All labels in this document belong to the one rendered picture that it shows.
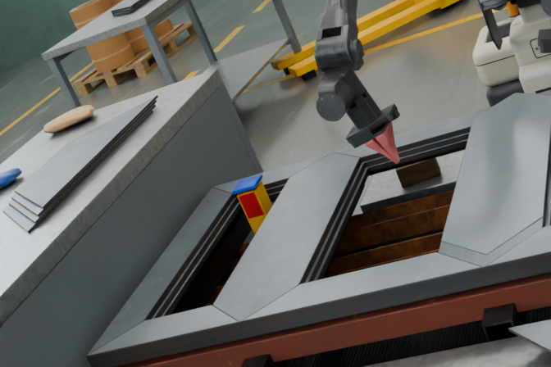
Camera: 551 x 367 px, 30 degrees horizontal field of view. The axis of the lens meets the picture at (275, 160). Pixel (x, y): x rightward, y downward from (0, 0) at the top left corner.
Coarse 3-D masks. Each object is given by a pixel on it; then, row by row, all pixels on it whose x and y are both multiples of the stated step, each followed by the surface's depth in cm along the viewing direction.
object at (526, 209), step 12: (516, 204) 179; (528, 204) 177; (540, 204) 176; (456, 216) 185; (468, 216) 183; (480, 216) 181; (492, 216) 179; (504, 216) 177; (516, 216) 175; (528, 216) 173; (444, 228) 182; (456, 228) 180; (468, 228) 178; (480, 228) 176
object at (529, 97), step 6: (522, 96) 228; (528, 96) 226; (534, 96) 225; (540, 96) 223; (546, 96) 222; (504, 102) 229; (510, 102) 227; (516, 102) 226; (522, 102) 224; (492, 108) 228; (498, 108) 227; (504, 108) 225; (480, 114) 228; (486, 114) 226
